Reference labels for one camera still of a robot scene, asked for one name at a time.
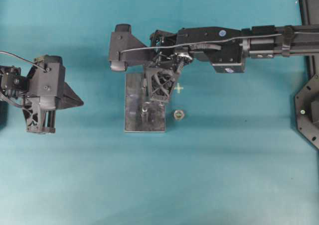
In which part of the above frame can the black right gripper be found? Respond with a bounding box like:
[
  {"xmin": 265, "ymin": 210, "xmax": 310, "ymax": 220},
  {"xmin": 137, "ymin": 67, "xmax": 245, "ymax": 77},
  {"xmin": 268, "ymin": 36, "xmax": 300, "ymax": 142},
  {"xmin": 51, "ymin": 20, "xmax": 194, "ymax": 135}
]
[{"xmin": 145, "ymin": 27, "xmax": 245, "ymax": 103}]

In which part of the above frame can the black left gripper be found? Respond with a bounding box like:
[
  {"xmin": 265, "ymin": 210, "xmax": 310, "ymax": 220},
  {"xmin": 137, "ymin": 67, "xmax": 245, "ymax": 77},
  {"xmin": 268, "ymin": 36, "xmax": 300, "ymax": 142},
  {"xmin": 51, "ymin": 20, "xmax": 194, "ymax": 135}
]
[{"xmin": 21, "ymin": 68, "xmax": 84, "ymax": 134}]

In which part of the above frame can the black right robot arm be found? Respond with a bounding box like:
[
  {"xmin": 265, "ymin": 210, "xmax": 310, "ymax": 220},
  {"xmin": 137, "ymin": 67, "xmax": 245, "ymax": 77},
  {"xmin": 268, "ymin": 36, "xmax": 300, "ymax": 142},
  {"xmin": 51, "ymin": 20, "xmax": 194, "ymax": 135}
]
[{"xmin": 144, "ymin": 24, "xmax": 319, "ymax": 103}]

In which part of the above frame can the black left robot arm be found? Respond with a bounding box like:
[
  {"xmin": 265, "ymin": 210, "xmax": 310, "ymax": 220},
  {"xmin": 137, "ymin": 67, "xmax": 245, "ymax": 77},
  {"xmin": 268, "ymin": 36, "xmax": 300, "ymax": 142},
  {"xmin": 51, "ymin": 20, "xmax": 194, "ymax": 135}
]
[{"xmin": 0, "ymin": 63, "xmax": 84, "ymax": 134}]

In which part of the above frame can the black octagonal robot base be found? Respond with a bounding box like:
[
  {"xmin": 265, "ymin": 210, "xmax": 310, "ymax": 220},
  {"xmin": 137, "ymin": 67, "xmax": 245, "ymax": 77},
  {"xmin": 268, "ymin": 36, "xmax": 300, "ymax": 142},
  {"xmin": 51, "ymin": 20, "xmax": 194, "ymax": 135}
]
[{"xmin": 294, "ymin": 74, "xmax": 319, "ymax": 150}]

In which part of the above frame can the rear threaded steel shaft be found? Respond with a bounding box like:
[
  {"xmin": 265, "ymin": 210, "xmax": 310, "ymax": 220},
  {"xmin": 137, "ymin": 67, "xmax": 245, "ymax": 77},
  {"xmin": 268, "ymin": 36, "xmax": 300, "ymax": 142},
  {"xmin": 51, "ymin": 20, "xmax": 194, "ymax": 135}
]
[{"xmin": 142, "ymin": 78, "xmax": 147, "ymax": 90}]

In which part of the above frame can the threaded steel shaft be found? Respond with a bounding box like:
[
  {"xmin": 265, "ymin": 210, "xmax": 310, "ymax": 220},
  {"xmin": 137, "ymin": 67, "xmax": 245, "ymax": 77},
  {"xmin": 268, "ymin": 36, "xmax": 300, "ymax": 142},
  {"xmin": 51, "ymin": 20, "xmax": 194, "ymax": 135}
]
[
  {"xmin": 141, "ymin": 106, "xmax": 149, "ymax": 123},
  {"xmin": 142, "ymin": 78, "xmax": 147, "ymax": 90}
]

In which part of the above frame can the front threaded steel shaft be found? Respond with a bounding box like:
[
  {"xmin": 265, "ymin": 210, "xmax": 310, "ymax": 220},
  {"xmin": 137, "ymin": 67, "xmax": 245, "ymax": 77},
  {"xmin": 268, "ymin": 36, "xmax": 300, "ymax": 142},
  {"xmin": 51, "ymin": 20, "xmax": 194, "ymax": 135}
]
[{"xmin": 141, "ymin": 106, "xmax": 149, "ymax": 123}]

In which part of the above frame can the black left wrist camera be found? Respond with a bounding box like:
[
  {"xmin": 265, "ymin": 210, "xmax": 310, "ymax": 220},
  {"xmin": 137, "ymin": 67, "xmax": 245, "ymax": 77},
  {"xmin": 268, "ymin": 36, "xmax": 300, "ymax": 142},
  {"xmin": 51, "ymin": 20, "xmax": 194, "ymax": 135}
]
[{"xmin": 27, "ymin": 55, "xmax": 65, "ymax": 111}]

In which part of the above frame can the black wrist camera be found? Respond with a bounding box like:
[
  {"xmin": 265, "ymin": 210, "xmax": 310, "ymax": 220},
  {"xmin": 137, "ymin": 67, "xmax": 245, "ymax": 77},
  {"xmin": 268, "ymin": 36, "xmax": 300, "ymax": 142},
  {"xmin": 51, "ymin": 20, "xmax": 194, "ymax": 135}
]
[
  {"xmin": 109, "ymin": 24, "xmax": 152, "ymax": 72},
  {"xmin": 27, "ymin": 55, "xmax": 65, "ymax": 111}
]

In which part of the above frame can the grey metal base plate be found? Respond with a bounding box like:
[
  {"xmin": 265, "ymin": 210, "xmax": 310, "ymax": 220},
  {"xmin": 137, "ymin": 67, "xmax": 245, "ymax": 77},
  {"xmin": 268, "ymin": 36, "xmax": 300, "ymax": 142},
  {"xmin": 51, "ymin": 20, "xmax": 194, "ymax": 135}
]
[{"xmin": 124, "ymin": 73, "xmax": 165, "ymax": 132}]

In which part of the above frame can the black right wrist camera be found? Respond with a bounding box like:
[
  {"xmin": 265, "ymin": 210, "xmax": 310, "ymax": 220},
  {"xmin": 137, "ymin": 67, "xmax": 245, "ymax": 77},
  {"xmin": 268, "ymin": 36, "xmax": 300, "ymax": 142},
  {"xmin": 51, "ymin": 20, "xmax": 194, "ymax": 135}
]
[{"xmin": 109, "ymin": 24, "xmax": 152, "ymax": 72}]

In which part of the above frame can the black left camera cable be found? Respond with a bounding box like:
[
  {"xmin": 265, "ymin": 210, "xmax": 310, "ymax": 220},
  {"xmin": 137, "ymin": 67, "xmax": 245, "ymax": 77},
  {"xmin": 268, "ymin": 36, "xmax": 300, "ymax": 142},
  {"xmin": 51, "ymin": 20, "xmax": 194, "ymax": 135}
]
[{"xmin": 0, "ymin": 50, "xmax": 48, "ymax": 73}]

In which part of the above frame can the grey right camera cable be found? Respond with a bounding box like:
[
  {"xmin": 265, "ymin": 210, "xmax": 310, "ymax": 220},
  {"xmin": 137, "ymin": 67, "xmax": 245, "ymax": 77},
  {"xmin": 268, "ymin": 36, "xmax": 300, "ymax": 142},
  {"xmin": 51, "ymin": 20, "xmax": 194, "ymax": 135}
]
[{"xmin": 118, "ymin": 32, "xmax": 319, "ymax": 55}]

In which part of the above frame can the black frame top right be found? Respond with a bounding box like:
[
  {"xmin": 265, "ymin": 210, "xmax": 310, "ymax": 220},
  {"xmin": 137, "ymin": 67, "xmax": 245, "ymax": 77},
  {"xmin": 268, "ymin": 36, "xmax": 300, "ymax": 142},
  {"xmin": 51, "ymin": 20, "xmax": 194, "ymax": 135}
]
[{"xmin": 299, "ymin": 0, "xmax": 319, "ymax": 78}]

